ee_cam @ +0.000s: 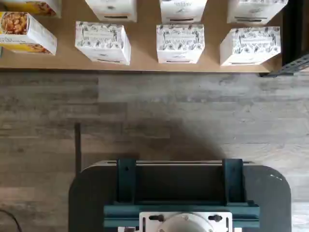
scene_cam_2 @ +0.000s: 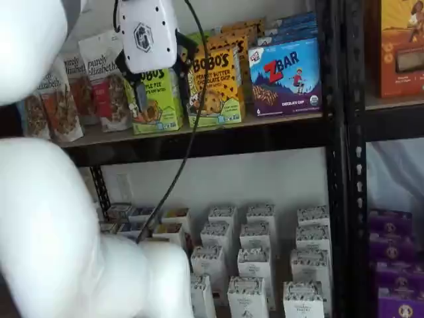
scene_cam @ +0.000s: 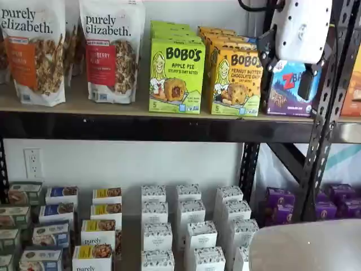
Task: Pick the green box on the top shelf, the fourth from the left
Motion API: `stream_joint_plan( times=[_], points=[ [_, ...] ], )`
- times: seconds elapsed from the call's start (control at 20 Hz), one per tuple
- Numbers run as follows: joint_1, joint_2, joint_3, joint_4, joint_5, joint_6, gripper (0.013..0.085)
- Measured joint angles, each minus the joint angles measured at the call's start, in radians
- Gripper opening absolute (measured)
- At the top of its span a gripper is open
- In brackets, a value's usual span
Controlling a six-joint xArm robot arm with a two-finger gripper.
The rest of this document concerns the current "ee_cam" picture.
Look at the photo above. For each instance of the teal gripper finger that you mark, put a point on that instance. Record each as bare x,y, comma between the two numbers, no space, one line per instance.
233,181
126,181

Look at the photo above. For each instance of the white floral carton box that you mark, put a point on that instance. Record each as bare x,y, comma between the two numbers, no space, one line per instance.
256,10
251,46
183,10
179,43
111,9
101,41

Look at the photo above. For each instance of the white yellow granola box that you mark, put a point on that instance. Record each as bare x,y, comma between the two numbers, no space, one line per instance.
31,7
24,31

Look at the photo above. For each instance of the thin dark metal pole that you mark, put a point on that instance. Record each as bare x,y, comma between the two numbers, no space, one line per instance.
77,145

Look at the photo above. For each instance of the wooden board under small boxes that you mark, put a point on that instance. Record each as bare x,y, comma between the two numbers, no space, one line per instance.
144,65

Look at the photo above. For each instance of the black metal shelving rack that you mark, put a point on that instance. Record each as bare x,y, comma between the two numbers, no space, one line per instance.
294,36

